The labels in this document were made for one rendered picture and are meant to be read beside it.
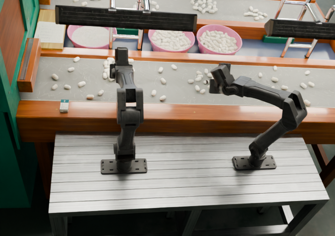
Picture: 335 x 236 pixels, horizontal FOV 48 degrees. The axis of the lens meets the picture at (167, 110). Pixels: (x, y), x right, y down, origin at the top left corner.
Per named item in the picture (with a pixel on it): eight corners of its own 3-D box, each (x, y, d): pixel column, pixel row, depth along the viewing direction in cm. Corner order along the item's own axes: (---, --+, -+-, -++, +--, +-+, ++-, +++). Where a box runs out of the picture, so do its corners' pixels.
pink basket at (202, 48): (242, 67, 217) (247, 54, 210) (197, 65, 213) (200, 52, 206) (232, 38, 235) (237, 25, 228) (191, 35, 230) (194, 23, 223)
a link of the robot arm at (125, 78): (111, 63, 152) (118, 96, 126) (134, 63, 154) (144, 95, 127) (111, 91, 158) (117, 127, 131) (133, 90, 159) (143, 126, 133)
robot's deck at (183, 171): (325, 203, 170) (329, 199, 167) (49, 217, 148) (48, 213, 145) (267, 67, 228) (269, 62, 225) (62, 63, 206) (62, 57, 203)
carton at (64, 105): (68, 112, 167) (68, 109, 165) (60, 112, 166) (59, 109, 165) (69, 102, 170) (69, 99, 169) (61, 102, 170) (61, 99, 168)
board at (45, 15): (62, 50, 193) (62, 48, 192) (32, 49, 190) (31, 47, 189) (68, 12, 214) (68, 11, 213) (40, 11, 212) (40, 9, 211)
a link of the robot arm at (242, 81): (227, 82, 152) (299, 106, 135) (239, 72, 157) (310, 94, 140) (227, 106, 159) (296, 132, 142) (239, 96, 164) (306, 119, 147)
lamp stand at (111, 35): (143, 84, 198) (152, 11, 164) (104, 82, 194) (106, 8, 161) (141, 59, 210) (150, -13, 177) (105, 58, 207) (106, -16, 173)
